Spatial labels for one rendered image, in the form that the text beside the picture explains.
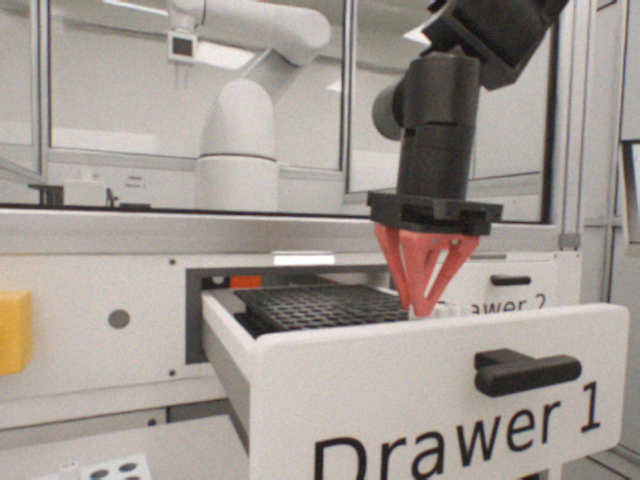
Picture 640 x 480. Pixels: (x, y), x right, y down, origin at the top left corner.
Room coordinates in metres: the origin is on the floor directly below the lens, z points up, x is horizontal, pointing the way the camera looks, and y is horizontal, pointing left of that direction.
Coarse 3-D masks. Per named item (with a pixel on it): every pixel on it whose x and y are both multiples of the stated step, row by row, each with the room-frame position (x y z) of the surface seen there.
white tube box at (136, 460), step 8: (128, 456) 0.31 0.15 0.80; (136, 456) 0.31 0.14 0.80; (144, 456) 0.31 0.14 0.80; (96, 464) 0.30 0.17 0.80; (104, 464) 0.30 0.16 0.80; (112, 464) 0.30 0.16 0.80; (120, 464) 0.30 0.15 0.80; (128, 464) 0.31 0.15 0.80; (136, 464) 0.30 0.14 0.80; (144, 464) 0.30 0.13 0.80; (80, 472) 0.29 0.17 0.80; (88, 472) 0.29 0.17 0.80; (96, 472) 0.29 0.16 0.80; (104, 472) 0.30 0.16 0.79; (112, 472) 0.29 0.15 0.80; (120, 472) 0.29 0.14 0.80; (128, 472) 0.29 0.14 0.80; (136, 472) 0.29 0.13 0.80; (144, 472) 0.29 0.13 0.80
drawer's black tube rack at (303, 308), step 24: (288, 288) 0.53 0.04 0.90; (312, 288) 0.54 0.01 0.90; (336, 288) 0.54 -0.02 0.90; (360, 288) 0.54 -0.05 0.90; (240, 312) 0.51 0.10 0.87; (264, 312) 0.38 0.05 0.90; (288, 312) 0.39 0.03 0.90; (312, 312) 0.39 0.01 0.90; (336, 312) 0.39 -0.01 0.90; (360, 312) 0.39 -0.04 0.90; (384, 312) 0.40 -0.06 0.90; (408, 312) 0.40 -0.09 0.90
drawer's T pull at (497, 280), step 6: (492, 276) 0.63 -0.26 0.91; (498, 276) 0.62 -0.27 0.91; (504, 276) 0.61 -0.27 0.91; (510, 276) 0.61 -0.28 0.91; (516, 276) 0.62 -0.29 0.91; (522, 276) 0.62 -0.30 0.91; (528, 276) 0.62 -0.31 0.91; (492, 282) 0.60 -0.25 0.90; (498, 282) 0.60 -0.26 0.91; (504, 282) 0.60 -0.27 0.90; (510, 282) 0.61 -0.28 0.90; (516, 282) 0.61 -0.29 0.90; (522, 282) 0.62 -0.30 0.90; (528, 282) 0.62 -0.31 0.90
